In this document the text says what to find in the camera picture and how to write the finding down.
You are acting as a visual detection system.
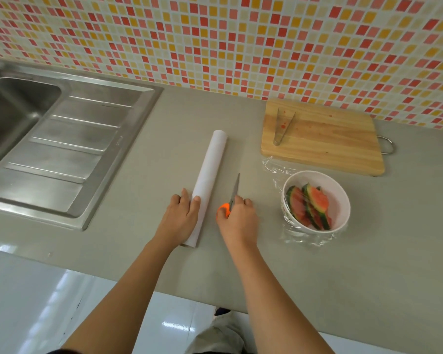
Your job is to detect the person's left hand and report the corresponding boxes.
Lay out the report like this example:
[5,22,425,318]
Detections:
[154,188,201,249]

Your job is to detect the person's right hand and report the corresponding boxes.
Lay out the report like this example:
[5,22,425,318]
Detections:
[215,195,260,250]

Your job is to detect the orange handled scissors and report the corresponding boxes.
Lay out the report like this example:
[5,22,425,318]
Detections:
[217,173,241,219]

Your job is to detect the white cling film roll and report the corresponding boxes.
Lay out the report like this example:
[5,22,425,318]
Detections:
[181,130,228,249]

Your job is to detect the person's left forearm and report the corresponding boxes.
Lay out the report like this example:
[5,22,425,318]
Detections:
[60,236,178,354]

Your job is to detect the person's right forearm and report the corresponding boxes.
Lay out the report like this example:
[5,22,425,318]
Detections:
[226,242,336,354]

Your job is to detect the clear plastic wrap sheet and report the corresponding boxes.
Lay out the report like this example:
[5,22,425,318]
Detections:
[262,156,341,248]

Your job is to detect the watermelon slice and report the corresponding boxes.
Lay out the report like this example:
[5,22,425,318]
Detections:
[301,183,333,231]
[286,186,312,227]

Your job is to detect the metal watermelon slicer tongs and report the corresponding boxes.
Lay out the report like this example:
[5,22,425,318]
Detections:
[273,107,297,147]

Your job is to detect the white bowl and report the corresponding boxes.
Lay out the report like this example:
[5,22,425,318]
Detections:
[280,170,351,235]

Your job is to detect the wooden cutting board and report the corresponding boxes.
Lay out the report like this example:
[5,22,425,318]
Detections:
[261,98,386,177]

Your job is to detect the person's beige trousers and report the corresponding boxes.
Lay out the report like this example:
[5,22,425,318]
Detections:
[184,311,252,354]

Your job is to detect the stainless steel sink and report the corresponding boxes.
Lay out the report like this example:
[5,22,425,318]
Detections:
[0,58,164,232]

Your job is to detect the metal cutting board handle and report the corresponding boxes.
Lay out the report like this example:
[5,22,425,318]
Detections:
[377,136,395,155]

